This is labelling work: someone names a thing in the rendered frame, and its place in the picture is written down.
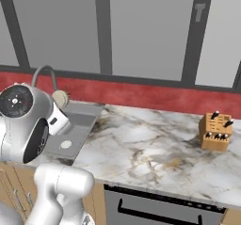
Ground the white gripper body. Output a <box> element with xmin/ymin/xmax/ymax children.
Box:
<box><xmin>52</xmin><ymin>102</ymin><xmax>72</xmax><ymax>137</ymax></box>

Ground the grey sink basin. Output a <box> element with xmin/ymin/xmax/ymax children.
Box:
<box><xmin>40</xmin><ymin>100</ymin><xmax>106</xmax><ymax>161</ymax></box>

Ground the beige dish brush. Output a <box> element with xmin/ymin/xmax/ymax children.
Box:
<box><xmin>51</xmin><ymin>89</ymin><xmax>72</xmax><ymax>109</ymax></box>

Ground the grey curved tap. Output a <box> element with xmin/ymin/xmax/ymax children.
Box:
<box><xmin>30</xmin><ymin>64</ymin><xmax>59</xmax><ymax>93</ymax></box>

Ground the wooden cupboard door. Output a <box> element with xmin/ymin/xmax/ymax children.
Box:
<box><xmin>0</xmin><ymin>161</ymin><xmax>37</xmax><ymax>225</ymax></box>

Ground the wooden cupboard panel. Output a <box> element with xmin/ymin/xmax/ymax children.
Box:
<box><xmin>82</xmin><ymin>181</ymin><xmax>108</xmax><ymax>225</ymax></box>

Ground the dark-framed window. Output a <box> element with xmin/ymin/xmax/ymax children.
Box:
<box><xmin>0</xmin><ymin>0</ymin><xmax>241</xmax><ymax>94</ymax></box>

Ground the grey dishwasher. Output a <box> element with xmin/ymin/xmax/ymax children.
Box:
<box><xmin>103</xmin><ymin>183</ymin><xmax>228</xmax><ymax>225</ymax></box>

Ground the wooden knife block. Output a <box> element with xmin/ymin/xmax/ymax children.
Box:
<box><xmin>198</xmin><ymin>111</ymin><xmax>234</xmax><ymax>153</ymax></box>

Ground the grey window latch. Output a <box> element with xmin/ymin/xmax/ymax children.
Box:
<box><xmin>194</xmin><ymin>3</ymin><xmax>207</xmax><ymax>24</ymax></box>

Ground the wooden cupboard front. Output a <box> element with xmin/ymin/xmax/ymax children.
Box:
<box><xmin>220</xmin><ymin>207</ymin><xmax>241</xmax><ymax>225</ymax></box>

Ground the grey cupboard handle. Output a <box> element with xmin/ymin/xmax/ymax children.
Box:
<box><xmin>25</xmin><ymin>191</ymin><xmax>35</xmax><ymax>210</ymax></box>
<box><xmin>11</xmin><ymin>188</ymin><xmax>21</xmax><ymax>212</ymax></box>

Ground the black dishwasher handle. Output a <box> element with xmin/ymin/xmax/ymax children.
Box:
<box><xmin>117</xmin><ymin>198</ymin><xmax>203</xmax><ymax>225</ymax></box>

